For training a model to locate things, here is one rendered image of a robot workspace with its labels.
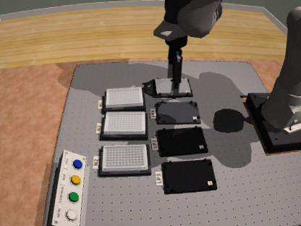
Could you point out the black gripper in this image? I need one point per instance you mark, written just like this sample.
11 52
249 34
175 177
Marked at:
175 59

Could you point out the white button panel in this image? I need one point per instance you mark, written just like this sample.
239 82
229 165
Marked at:
69 205

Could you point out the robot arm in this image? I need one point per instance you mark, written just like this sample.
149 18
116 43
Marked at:
283 106

